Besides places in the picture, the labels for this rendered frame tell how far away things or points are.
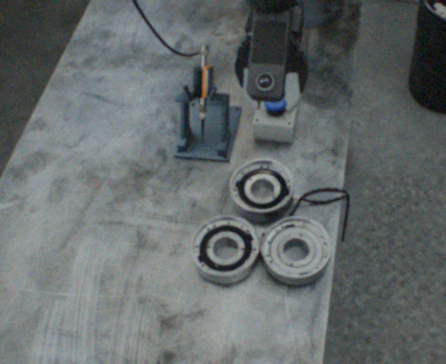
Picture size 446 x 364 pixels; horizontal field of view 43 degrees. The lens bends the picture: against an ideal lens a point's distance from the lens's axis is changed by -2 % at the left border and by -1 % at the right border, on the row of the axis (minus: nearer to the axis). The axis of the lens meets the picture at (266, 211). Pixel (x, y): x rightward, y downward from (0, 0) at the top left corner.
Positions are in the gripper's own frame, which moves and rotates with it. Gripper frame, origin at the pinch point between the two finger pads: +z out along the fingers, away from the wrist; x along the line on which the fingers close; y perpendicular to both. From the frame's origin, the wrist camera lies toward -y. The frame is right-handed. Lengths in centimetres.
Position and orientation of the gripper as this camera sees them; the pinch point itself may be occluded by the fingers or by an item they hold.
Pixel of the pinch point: (272, 107)
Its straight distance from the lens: 84.7
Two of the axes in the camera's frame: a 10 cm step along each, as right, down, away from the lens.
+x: -9.9, -1.2, 1.2
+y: 1.6, -8.4, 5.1
